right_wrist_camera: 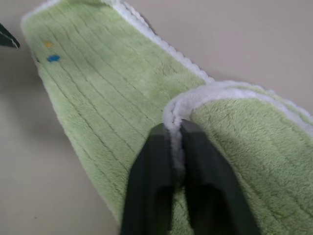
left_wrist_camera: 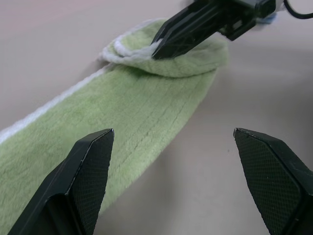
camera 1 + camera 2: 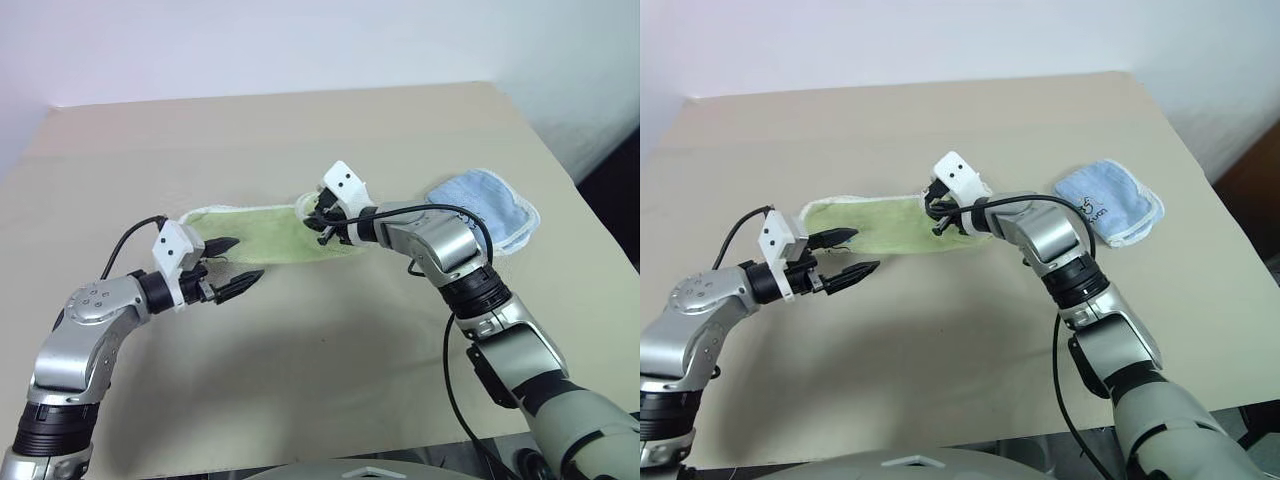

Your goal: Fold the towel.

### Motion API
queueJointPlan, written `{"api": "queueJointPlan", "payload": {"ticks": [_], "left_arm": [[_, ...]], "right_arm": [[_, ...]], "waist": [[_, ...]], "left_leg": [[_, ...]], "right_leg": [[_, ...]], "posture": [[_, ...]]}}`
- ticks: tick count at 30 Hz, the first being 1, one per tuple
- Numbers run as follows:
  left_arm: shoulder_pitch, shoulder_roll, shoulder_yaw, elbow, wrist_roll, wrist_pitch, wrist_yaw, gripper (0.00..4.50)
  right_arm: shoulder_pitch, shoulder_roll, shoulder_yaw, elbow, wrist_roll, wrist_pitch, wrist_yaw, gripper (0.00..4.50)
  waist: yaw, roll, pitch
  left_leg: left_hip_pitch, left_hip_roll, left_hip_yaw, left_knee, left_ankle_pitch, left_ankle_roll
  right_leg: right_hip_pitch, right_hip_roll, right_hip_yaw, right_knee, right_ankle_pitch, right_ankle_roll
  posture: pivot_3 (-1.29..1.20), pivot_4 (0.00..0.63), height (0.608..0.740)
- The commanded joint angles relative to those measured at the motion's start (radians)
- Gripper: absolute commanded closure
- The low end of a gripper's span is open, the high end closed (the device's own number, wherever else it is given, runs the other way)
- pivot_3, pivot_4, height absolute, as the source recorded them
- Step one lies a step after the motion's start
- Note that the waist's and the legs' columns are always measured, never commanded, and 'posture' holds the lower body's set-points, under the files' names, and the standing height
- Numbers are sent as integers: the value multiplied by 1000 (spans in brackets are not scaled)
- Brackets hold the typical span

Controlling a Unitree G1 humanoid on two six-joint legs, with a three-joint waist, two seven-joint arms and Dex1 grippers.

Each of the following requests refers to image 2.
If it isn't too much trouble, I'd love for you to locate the green towel with white edge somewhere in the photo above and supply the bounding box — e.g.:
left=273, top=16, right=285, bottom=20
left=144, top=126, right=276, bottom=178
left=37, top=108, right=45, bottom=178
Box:
left=0, top=19, right=229, bottom=235

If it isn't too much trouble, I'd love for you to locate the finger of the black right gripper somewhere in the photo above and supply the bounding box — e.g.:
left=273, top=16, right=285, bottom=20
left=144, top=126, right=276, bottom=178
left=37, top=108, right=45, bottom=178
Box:
left=150, top=0, right=222, bottom=47
left=151, top=6, right=232, bottom=60

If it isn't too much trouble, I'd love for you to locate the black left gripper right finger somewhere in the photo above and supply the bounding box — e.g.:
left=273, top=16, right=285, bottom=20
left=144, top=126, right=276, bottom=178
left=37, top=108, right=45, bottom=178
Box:
left=233, top=127, right=313, bottom=235

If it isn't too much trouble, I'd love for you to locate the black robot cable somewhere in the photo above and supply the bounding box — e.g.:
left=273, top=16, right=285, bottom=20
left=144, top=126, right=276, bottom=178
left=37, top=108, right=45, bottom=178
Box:
left=282, top=0, right=313, bottom=20

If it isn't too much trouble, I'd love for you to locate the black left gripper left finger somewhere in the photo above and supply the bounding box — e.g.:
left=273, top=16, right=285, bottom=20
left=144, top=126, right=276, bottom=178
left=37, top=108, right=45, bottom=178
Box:
left=7, top=128, right=115, bottom=235

